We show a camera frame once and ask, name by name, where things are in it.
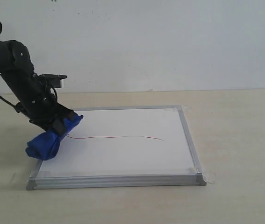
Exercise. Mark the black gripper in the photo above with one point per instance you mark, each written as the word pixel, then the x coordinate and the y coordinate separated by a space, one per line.
pixel 45 112

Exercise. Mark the blue cloth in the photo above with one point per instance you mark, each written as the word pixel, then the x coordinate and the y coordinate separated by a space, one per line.
pixel 45 146

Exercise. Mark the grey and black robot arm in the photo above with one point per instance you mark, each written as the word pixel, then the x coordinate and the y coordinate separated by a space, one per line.
pixel 36 93

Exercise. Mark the clear tape front right corner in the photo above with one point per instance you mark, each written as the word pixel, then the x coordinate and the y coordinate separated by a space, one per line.
pixel 209 177

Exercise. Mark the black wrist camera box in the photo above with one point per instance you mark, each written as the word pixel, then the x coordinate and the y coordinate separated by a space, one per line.
pixel 54 80

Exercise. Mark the white board with aluminium frame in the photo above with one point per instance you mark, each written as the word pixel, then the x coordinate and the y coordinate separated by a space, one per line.
pixel 123 147

